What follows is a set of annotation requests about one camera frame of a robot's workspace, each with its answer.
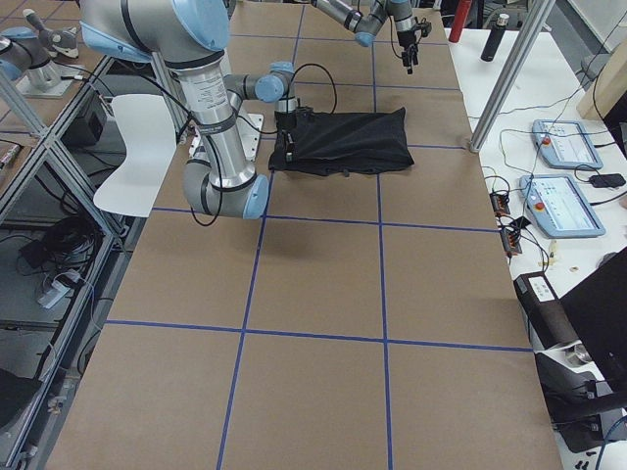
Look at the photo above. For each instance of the black printer device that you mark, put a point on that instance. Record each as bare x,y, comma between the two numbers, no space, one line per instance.
591,315

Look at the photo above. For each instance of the black graphic t-shirt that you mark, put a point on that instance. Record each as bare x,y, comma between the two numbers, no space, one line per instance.
364,143

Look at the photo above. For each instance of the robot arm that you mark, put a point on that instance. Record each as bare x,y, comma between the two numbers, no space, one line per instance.
192,36
409,29

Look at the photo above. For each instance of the upper teach pendant tablet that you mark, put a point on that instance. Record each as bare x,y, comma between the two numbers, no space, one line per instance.
565,144

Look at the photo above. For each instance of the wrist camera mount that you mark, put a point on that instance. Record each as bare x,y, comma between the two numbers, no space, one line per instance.
424,27
305,112

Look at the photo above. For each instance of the red cylinder bottle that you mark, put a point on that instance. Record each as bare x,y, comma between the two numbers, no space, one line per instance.
460,18

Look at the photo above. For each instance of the teach pendant tablet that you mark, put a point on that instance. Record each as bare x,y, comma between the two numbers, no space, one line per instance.
565,144
559,208

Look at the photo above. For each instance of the aluminium frame post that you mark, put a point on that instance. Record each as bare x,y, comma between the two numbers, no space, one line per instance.
515,60

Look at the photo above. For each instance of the white curved plastic sheet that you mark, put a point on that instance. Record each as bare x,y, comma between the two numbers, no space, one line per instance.
148,134

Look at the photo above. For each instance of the lower teach pendant tablet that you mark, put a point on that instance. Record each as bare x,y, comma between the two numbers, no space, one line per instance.
559,208

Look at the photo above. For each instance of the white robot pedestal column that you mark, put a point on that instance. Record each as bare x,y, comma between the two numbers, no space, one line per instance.
249,125

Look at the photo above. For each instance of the black cylinder bottle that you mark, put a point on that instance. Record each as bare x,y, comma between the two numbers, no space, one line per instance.
495,37

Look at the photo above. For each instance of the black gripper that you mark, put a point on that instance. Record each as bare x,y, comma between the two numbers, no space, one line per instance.
406,40
285,122

